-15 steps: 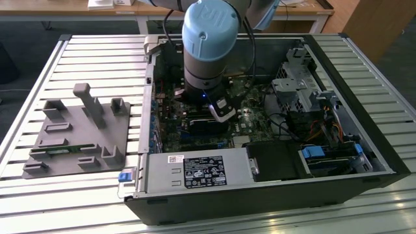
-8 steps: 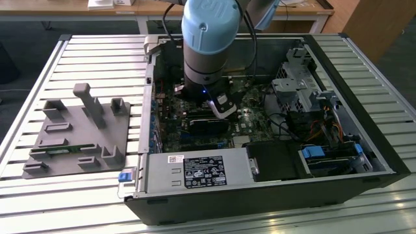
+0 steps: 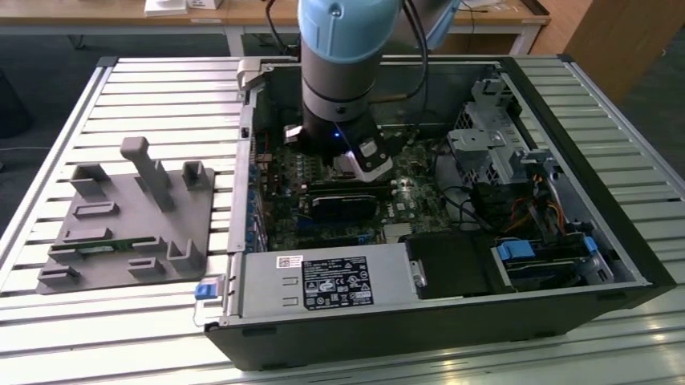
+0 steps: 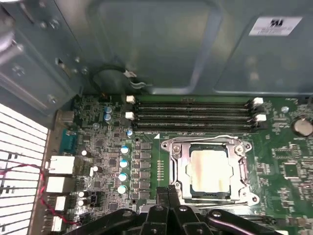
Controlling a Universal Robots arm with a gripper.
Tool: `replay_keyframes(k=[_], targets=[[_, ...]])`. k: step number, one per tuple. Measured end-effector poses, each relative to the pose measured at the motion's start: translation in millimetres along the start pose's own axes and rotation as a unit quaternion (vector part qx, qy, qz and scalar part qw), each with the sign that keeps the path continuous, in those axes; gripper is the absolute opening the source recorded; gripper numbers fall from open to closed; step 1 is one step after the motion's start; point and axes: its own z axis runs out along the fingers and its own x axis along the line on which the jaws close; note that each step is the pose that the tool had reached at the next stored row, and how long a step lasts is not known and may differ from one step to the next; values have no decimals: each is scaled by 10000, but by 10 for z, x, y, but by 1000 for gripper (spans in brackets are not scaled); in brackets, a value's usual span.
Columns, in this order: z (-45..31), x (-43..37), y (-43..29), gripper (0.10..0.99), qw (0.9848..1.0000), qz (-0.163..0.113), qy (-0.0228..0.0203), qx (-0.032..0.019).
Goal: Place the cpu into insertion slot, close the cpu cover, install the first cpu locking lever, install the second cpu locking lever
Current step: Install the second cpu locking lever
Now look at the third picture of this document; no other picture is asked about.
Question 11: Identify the grey case handle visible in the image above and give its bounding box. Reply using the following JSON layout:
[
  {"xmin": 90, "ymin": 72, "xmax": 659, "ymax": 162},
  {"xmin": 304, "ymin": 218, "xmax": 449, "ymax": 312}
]
[{"xmin": 235, "ymin": 59, "xmax": 268, "ymax": 91}]

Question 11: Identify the green motherboard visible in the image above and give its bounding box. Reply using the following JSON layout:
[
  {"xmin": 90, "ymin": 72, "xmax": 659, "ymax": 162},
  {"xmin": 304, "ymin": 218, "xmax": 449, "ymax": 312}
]
[{"xmin": 251, "ymin": 128, "xmax": 460, "ymax": 252}]

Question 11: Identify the wooden cabinet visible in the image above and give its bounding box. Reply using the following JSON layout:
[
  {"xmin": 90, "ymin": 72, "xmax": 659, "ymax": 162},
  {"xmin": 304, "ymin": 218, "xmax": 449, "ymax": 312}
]
[{"xmin": 526, "ymin": 0, "xmax": 685, "ymax": 103}]

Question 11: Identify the grey parts rack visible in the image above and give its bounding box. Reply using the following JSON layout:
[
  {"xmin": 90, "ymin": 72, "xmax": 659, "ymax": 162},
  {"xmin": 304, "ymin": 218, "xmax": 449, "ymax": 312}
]
[{"xmin": 32, "ymin": 136, "xmax": 216, "ymax": 296}]

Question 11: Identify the silver power supply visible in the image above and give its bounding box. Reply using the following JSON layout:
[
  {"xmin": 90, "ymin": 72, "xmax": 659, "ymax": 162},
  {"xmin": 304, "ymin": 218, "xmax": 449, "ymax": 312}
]
[{"xmin": 235, "ymin": 242, "xmax": 421, "ymax": 322}]

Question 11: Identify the white box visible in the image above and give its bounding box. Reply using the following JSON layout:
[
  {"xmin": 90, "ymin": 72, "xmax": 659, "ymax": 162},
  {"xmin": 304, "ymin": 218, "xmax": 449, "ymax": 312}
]
[{"xmin": 142, "ymin": 0, "xmax": 189, "ymax": 17}]

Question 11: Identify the wooden desk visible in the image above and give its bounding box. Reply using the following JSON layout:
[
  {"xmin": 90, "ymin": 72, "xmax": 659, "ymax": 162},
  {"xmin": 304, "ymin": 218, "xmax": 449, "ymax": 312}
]
[{"xmin": 0, "ymin": 0, "xmax": 552, "ymax": 57}]

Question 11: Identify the small silver heat sink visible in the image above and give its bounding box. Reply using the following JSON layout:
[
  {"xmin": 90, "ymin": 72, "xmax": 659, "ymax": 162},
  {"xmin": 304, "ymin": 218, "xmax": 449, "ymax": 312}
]
[{"xmin": 383, "ymin": 223, "xmax": 412, "ymax": 241}]

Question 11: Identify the blue disk carrier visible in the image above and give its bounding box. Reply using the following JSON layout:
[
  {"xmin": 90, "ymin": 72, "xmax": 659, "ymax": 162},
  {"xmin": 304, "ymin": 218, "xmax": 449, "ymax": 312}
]
[{"xmin": 494, "ymin": 238, "xmax": 536, "ymax": 265}]

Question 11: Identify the coloured wire bundle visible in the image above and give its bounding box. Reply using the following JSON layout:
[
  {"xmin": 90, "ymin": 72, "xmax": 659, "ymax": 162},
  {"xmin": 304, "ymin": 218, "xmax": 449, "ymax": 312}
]
[{"xmin": 502, "ymin": 196, "xmax": 568, "ymax": 237}]

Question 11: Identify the metal drive cage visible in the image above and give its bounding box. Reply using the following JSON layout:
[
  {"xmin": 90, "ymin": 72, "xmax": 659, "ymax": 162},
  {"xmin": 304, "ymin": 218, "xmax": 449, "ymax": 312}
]
[{"xmin": 445, "ymin": 78, "xmax": 552, "ymax": 189}]

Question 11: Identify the black plastic shroud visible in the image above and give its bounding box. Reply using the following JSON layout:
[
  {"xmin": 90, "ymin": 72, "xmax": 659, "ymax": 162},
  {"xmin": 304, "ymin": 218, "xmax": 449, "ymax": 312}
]
[{"xmin": 403, "ymin": 232, "xmax": 515, "ymax": 300}]

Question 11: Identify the black open PC case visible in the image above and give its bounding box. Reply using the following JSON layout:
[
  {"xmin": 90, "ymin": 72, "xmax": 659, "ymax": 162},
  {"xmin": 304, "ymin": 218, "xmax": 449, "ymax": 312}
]
[{"xmin": 201, "ymin": 55, "xmax": 676, "ymax": 372}]

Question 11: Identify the CPU socket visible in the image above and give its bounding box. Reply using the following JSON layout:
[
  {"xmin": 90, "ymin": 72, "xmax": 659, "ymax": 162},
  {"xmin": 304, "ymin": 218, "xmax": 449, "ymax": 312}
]
[{"xmin": 323, "ymin": 156, "xmax": 357, "ymax": 181}]

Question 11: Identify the black graphics card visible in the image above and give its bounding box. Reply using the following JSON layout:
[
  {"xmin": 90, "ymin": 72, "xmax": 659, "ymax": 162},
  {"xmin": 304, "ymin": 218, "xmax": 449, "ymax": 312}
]
[{"xmin": 307, "ymin": 192, "xmax": 379, "ymax": 224}]

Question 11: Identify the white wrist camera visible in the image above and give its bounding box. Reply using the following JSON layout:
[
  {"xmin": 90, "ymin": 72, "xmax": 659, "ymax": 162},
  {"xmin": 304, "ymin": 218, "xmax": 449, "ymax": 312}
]
[{"xmin": 341, "ymin": 136, "xmax": 395, "ymax": 184}]

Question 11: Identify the black installed RAM module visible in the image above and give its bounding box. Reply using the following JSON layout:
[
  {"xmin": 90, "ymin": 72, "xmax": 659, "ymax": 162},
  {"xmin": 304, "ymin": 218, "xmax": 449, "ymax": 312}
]
[{"xmin": 304, "ymin": 179, "xmax": 391, "ymax": 197}]

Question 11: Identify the green RAM stick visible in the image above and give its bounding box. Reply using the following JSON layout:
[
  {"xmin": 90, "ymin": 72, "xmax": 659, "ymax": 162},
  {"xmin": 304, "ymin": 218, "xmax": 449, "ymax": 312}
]
[{"xmin": 52, "ymin": 236, "xmax": 158, "ymax": 256}]

